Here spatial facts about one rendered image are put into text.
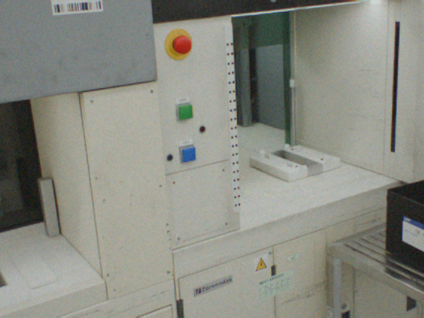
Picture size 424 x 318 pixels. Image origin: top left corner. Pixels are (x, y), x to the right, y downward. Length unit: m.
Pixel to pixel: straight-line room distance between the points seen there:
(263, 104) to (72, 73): 1.39
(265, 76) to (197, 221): 1.13
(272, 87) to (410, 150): 0.81
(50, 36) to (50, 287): 0.55
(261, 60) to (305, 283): 1.06
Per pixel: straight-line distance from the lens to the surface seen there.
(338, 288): 1.75
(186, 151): 1.36
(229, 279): 1.55
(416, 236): 1.57
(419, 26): 1.73
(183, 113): 1.33
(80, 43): 1.22
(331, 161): 1.92
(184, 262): 1.46
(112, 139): 1.28
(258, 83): 2.50
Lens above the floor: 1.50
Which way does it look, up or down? 17 degrees down
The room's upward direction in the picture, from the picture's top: 4 degrees counter-clockwise
